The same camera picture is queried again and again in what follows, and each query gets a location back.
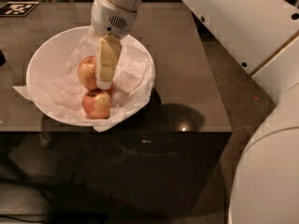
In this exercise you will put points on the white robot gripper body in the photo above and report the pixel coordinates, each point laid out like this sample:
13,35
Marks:
109,19

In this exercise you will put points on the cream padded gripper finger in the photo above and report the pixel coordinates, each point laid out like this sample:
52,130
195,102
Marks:
107,58

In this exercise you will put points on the red apple with sticker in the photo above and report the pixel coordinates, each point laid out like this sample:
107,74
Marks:
86,73

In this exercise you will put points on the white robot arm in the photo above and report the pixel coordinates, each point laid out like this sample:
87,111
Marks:
262,36

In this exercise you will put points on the hidden red apple behind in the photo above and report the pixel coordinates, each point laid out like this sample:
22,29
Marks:
110,90

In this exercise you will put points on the white bowl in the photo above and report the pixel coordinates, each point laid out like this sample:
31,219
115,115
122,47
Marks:
53,62

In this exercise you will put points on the front red yellow apple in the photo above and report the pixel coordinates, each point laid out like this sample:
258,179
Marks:
97,104

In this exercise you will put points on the white crumpled paper liner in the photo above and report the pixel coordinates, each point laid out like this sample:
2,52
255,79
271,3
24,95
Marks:
134,75

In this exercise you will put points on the black white fiducial marker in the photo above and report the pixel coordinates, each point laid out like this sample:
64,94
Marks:
17,9

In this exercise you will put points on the dark object at left edge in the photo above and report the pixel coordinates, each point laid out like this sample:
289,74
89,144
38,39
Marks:
2,58

